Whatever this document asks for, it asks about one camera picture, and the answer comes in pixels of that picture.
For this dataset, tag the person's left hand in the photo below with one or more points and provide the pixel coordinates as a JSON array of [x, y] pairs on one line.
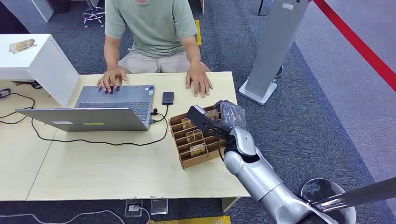
[[198, 79]]

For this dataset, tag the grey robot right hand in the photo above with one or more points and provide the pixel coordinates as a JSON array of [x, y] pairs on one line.
[[232, 116]]

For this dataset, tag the person's right hand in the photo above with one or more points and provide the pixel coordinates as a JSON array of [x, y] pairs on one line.
[[111, 77]]

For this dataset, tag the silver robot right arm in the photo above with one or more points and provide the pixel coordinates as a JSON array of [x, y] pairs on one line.
[[263, 179]]

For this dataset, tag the person's left forearm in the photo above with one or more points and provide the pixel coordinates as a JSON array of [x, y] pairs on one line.
[[191, 51]]

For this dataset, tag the person's right forearm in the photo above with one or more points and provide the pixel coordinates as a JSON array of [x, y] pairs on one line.
[[112, 52]]

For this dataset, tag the wooden slotted card holder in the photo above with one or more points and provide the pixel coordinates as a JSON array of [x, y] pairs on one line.
[[185, 160]]

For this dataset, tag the person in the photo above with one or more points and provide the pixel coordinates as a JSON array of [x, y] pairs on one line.
[[154, 28]]

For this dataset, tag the black portable drive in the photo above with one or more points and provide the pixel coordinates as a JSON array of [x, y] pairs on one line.
[[168, 98]]

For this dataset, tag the grey laptop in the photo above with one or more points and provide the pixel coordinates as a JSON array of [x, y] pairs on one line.
[[92, 119]]

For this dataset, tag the chrome chair base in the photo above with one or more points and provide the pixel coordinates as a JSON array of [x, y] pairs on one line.
[[92, 14]]

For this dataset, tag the white cabinet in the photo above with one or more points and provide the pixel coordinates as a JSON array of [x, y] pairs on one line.
[[46, 65]]

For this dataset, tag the grey kiosk stand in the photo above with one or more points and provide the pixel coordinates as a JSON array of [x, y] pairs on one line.
[[272, 46]]

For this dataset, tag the black scissors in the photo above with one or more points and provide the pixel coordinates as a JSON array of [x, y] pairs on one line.
[[29, 83]]

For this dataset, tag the dark stanchion base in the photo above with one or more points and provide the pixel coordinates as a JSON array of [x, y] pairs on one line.
[[260, 10]]

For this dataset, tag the white furniture panel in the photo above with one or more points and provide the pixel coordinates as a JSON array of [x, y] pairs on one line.
[[34, 7]]

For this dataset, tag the yellow floor mat edge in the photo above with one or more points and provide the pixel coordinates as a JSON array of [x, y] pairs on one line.
[[191, 220]]

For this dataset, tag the chrome stanchion dome base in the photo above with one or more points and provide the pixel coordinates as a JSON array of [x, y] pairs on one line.
[[318, 190]]

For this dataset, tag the clear floor socket cover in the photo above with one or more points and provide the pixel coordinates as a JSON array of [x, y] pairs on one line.
[[159, 206]]

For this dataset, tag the floor power socket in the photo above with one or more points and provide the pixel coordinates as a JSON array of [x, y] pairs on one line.
[[134, 208]]

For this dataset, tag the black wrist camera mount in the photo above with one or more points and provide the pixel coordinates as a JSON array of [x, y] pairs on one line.
[[205, 122]]

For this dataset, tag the chrome stanchion post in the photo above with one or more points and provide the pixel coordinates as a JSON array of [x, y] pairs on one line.
[[362, 194]]

